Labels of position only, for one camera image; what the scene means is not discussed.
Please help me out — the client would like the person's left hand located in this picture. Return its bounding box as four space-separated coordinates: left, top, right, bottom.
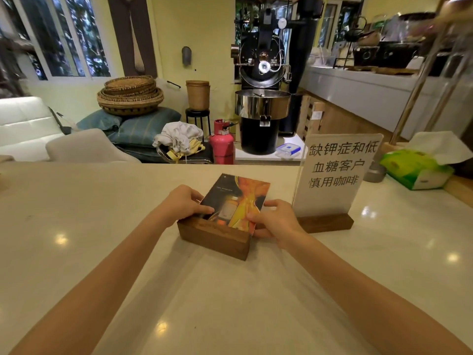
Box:
163 184 215 229

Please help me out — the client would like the person's right hand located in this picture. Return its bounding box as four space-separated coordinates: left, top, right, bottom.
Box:
246 199 308 251

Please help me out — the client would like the dark orange printed card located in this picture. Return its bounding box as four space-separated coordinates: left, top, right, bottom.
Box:
199 174 271 236

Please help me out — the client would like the person's left forearm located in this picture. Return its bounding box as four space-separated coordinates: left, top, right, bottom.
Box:
9 208 176 355

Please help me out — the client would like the person's right forearm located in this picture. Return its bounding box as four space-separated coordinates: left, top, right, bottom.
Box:
284 232 473 355

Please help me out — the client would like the dark wooden card base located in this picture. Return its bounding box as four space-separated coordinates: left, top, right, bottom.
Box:
177 215 256 262

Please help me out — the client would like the yellow cloth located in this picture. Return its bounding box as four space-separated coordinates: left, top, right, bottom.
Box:
166 140 206 161

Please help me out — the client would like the white platform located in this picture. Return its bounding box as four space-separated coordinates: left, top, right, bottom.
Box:
235 133 308 161

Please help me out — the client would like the red fire extinguisher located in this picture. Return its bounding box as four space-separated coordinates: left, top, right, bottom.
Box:
209 119 239 165

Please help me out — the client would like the dark wooden sign base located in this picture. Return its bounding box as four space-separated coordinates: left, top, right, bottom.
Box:
296 213 355 234

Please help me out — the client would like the blue lid plastic container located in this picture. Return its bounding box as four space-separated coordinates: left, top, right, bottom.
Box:
275 143 302 160

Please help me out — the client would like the white cloth pile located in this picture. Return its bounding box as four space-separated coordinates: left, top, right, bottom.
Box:
152 121 204 156

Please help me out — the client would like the white printed acrylic sign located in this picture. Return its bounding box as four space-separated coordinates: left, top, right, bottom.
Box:
292 133 384 219

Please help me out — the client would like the black round stool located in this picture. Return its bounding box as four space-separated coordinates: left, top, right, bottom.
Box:
185 108 212 143

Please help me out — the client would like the large teal cushion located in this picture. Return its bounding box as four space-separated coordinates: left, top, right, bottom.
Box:
106 106 182 149

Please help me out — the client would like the wooden pallet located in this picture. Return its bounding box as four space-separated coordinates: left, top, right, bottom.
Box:
296 94 326 142

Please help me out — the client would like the brown paper bucket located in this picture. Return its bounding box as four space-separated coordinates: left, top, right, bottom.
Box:
185 80 211 111

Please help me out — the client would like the grey round ashtray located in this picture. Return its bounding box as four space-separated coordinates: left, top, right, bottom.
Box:
362 161 387 183

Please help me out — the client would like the beige chair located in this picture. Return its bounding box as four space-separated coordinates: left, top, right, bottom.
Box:
45 128 142 164

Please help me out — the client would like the stack of woven baskets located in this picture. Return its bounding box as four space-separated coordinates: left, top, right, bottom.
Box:
96 75 165 117

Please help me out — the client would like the small teal cushion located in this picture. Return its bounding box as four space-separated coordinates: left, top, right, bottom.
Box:
75 108 123 132

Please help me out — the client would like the black coffee roaster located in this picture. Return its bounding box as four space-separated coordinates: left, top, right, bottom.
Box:
231 0 292 156

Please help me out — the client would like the green tissue pack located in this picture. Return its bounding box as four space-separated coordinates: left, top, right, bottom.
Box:
379 149 455 191

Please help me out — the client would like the white bar counter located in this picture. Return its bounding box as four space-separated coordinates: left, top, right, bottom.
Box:
299 64 473 142

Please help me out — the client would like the black chaff collector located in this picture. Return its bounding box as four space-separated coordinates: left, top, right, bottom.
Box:
279 0 326 137

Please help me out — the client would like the small black pot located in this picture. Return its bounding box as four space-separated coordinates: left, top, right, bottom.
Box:
353 46 381 67

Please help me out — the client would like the white tissue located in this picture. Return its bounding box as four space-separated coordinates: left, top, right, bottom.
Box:
406 131 473 166

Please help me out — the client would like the white sofa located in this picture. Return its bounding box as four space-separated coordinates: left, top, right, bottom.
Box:
0 96 71 162

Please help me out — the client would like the wooden tray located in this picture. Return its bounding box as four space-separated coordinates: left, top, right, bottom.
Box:
347 65 419 76

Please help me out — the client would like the light wooden board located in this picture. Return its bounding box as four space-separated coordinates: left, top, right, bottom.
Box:
443 175 473 208

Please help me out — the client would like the black kettle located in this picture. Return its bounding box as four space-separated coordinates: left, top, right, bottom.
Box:
344 16 376 43

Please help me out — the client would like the large black pot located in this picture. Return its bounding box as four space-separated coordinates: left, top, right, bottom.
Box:
376 40 422 69

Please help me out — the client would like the white framed window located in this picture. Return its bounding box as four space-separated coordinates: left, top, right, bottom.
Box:
0 0 112 81

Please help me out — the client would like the black wire stand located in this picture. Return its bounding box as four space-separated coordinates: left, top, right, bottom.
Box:
332 40 356 70

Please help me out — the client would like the brown wall hanging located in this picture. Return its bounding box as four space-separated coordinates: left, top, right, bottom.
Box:
106 0 159 77

